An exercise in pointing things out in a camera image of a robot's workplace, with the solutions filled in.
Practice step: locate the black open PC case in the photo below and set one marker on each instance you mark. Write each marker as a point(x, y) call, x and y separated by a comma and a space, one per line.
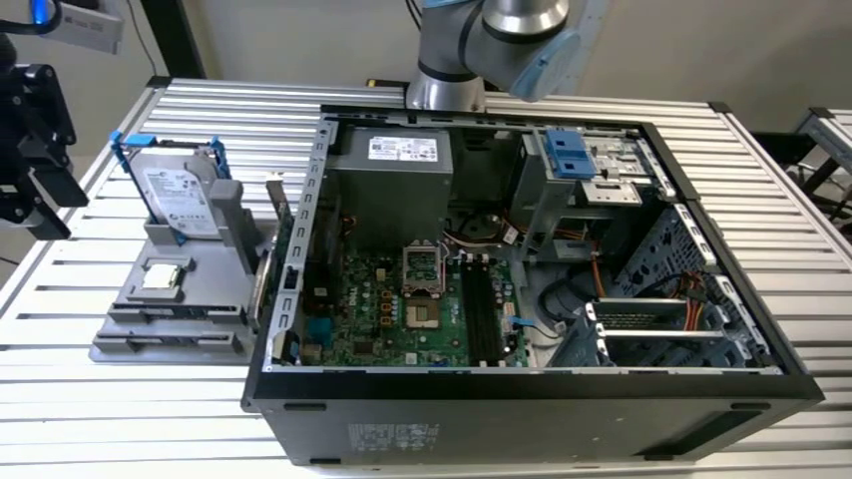
point(506, 419)

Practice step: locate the green motherboard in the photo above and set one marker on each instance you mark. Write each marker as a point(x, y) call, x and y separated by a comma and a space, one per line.
point(366, 324)

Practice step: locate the black post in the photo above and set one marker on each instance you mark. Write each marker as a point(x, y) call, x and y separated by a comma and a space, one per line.
point(175, 45)

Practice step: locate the hard disk in blue carrier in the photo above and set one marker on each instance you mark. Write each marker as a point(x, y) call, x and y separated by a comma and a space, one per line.
point(174, 189)

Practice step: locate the CPU socket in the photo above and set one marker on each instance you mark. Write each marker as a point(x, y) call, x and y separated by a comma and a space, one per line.
point(423, 313)

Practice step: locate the graphics card with metal bracket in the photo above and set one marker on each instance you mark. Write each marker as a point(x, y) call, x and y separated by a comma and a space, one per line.
point(280, 209)

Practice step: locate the metal slat side table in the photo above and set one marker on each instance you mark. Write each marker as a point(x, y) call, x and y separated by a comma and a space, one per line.
point(832, 130)

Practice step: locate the black RAM slot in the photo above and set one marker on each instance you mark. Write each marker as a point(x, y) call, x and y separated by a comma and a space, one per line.
point(474, 309)
point(490, 319)

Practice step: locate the blue plastic drive latch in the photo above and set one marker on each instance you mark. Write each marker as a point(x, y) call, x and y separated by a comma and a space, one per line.
point(564, 154)

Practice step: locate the grey power supply unit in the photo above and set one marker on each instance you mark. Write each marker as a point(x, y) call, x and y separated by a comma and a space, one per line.
point(392, 199)

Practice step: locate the silver CPU chip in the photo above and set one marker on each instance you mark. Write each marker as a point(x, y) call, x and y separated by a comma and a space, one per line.
point(162, 277)

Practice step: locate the silver optical drive bay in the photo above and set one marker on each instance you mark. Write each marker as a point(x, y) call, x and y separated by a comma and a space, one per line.
point(608, 192)

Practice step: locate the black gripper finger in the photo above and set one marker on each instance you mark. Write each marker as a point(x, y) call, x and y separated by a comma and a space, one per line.
point(47, 110)
point(40, 219)

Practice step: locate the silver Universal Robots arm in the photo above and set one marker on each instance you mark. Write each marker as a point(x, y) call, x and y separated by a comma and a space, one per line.
point(459, 50)

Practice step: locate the grey plastic parts rack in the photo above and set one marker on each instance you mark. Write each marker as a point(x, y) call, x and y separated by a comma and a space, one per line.
point(207, 284)

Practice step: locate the metal disk bay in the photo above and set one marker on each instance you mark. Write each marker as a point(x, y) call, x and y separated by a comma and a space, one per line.
point(639, 304)

